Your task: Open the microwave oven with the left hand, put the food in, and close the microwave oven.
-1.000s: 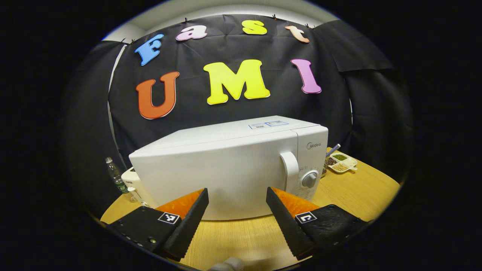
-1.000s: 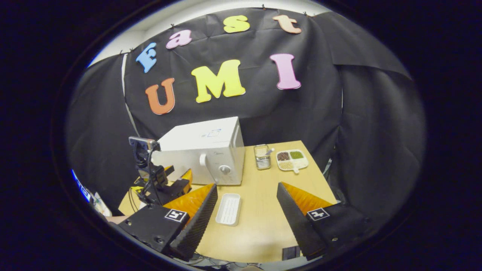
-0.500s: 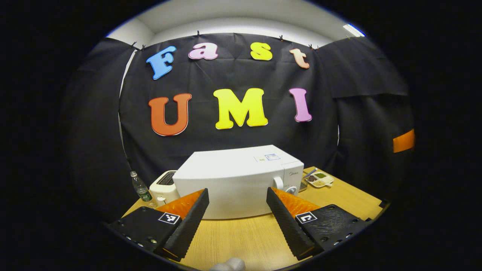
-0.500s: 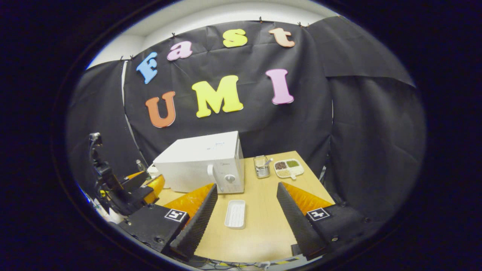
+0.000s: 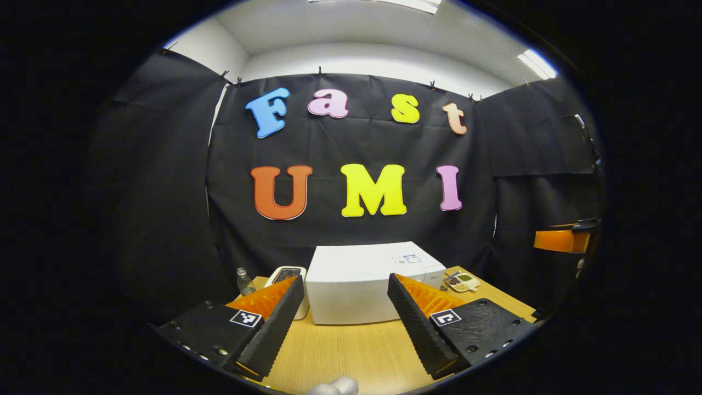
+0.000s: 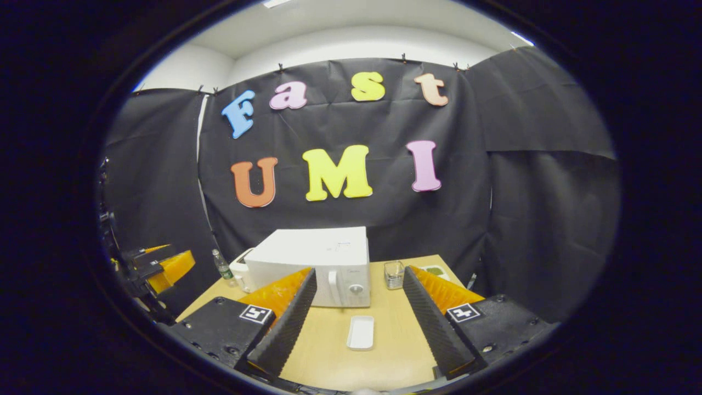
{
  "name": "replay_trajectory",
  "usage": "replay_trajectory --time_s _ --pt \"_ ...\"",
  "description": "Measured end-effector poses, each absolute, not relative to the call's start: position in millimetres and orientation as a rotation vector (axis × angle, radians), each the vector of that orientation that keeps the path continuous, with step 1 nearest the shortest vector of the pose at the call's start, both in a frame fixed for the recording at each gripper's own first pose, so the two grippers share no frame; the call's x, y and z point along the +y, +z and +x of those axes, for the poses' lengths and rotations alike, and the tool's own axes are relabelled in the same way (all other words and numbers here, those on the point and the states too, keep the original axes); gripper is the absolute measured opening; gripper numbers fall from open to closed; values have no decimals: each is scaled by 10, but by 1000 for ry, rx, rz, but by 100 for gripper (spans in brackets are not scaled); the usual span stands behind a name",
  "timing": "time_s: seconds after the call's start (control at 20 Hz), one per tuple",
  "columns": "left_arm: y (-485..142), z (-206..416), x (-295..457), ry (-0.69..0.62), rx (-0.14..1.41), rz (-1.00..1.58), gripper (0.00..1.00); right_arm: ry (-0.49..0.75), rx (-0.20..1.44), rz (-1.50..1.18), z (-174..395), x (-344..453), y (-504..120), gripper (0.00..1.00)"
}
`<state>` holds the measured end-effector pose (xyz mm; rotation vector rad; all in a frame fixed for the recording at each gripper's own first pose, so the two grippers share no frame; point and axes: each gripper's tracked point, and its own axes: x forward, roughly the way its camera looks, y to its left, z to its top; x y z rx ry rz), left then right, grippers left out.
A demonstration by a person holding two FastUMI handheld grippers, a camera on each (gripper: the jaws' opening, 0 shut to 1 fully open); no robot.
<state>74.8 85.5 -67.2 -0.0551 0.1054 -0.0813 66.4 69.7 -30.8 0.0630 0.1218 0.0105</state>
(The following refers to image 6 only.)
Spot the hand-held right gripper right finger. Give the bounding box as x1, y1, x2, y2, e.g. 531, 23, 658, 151
403, 266, 556, 380

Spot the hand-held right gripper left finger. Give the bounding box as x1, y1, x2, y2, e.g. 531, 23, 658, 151
165, 267, 319, 380

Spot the white microwave oven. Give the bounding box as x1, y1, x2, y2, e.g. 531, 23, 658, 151
244, 227, 372, 308

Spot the clear water bottle green label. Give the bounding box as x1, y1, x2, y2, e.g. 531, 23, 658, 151
212, 249, 235, 283

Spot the metal mesh utensil basket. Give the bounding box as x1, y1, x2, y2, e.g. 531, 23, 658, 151
383, 260, 406, 291

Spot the white rectangular dish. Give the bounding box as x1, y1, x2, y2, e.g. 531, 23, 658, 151
346, 315, 376, 351

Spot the black backdrop cloth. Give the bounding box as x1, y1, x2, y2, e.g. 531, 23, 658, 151
101, 47, 620, 324

